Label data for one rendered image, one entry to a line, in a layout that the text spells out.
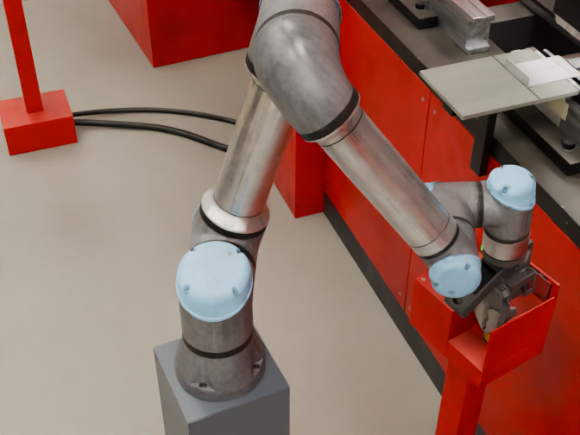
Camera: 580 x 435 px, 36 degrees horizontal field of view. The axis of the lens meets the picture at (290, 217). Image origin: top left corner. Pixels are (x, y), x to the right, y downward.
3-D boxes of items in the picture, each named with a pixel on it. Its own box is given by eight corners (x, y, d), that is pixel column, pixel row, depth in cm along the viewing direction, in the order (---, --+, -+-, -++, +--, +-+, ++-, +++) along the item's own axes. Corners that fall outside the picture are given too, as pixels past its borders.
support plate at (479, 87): (419, 74, 185) (419, 70, 184) (529, 52, 192) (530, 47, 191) (462, 120, 172) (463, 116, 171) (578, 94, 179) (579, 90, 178)
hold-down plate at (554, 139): (488, 99, 199) (490, 88, 197) (509, 95, 200) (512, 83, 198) (567, 176, 177) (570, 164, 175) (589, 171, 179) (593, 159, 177)
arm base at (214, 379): (193, 413, 145) (189, 373, 138) (163, 349, 155) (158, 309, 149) (279, 383, 150) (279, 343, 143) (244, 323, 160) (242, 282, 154)
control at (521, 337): (408, 323, 176) (417, 255, 165) (469, 291, 183) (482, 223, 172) (479, 389, 164) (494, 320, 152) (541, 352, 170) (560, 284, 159)
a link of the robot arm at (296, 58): (300, 38, 107) (506, 283, 130) (304, -4, 115) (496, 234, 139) (226, 87, 111) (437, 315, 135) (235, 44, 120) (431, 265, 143)
